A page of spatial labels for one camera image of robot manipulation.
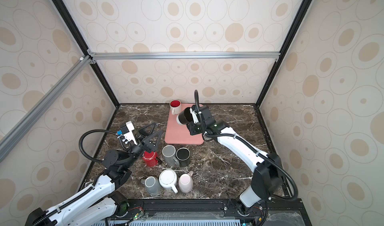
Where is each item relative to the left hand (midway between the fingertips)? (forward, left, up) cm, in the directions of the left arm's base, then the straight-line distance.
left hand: (160, 129), depth 60 cm
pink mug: (-13, -9, -27) cm, 32 cm away
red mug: (0, +12, -30) cm, 32 cm away
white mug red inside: (+42, +1, -31) cm, 52 cm away
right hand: (+14, -11, -17) cm, 24 cm away
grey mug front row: (-14, +7, -27) cm, 32 cm away
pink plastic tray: (+5, -6, -11) cm, 14 cm away
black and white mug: (+15, -9, -10) cm, 20 cm away
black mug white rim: (+4, -7, -32) cm, 33 cm away
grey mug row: (+3, +1, -26) cm, 26 cm away
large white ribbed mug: (-11, 0, -29) cm, 31 cm away
